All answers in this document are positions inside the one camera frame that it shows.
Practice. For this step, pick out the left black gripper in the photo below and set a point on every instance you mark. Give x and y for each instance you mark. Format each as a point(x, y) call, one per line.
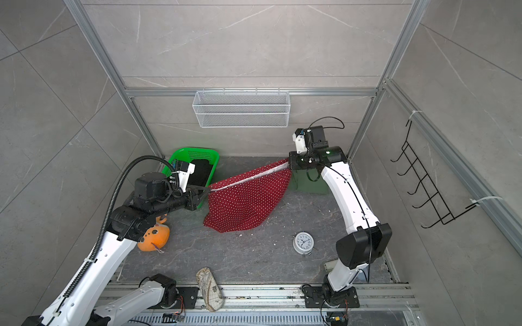
point(189, 193)

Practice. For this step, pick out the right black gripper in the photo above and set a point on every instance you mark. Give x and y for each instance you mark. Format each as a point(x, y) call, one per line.
point(295, 157)

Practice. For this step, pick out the green skirt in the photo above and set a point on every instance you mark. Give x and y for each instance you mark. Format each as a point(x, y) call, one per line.
point(308, 182)

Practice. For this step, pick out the red polka dot skirt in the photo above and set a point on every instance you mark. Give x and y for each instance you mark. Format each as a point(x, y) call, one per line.
point(245, 201)

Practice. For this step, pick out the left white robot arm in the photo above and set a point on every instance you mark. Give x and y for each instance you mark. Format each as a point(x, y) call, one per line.
point(122, 229)

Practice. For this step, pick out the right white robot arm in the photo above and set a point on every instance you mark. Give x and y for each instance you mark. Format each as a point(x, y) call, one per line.
point(367, 238)

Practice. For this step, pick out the orange plush toy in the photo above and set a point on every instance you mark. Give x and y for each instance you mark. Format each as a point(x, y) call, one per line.
point(156, 237)

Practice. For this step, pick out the green plastic basket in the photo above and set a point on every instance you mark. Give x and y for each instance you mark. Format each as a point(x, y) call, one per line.
point(195, 157)

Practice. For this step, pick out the black skirt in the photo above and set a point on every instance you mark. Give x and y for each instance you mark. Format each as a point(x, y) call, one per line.
point(201, 174)

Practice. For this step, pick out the white round clock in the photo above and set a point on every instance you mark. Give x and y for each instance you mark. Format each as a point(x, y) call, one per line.
point(303, 243)

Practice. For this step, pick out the patterned beige shoe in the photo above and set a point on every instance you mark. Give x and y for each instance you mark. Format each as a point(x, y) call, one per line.
point(210, 290)

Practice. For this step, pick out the beige small remote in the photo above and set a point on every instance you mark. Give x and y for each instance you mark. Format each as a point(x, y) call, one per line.
point(329, 266)

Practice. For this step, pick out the white wire mesh basket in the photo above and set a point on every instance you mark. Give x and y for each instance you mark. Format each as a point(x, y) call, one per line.
point(242, 109)

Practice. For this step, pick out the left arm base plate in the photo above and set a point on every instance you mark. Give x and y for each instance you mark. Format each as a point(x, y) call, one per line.
point(186, 296)

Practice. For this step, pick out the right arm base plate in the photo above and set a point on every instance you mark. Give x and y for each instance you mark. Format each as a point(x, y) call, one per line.
point(322, 296)

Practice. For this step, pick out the black wall hook rack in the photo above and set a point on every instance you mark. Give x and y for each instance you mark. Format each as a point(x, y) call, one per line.
point(426, 185)

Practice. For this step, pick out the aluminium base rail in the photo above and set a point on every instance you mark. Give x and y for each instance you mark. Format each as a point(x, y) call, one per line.
point(284, 304)

